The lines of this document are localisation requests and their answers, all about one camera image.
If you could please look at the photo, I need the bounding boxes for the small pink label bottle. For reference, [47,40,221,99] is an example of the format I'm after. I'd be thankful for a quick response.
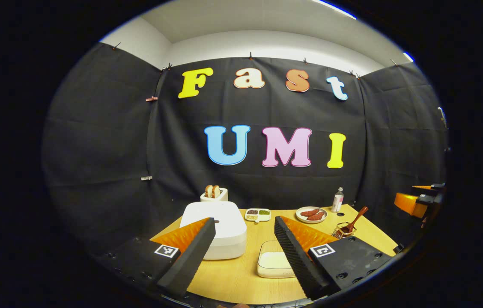
[332,187,345,213]

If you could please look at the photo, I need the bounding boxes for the wire chopstick holder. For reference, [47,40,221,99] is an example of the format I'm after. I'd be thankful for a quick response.
[332,222,357,239]

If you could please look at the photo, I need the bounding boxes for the white rice cooker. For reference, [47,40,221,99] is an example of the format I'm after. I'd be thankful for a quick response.
[179,201,247,260]

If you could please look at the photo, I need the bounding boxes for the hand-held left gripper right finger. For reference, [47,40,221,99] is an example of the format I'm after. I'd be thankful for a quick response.
[274,216,398,301]

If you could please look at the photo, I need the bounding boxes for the black backdrop cloth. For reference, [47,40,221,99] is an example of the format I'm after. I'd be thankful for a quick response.
[42,43,447,257]

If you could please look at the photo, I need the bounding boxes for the brown wooden spoon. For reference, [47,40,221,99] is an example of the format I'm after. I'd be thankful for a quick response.
[339,206,369,235]

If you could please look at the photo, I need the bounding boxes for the clear rice container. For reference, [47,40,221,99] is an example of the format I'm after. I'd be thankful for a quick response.
[257,240,297,279]

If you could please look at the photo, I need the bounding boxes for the white round plate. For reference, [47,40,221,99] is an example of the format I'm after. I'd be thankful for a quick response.
[296,207,328,224]

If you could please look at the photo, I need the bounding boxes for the white divided condiment dish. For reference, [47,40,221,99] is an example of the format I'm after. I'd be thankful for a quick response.
[244,208,271,224]

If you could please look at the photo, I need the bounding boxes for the white toaster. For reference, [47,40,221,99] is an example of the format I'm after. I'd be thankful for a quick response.
[200,188,228,202]

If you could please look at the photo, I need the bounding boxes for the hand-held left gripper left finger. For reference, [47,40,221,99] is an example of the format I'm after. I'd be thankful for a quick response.
[96,217,216,300]

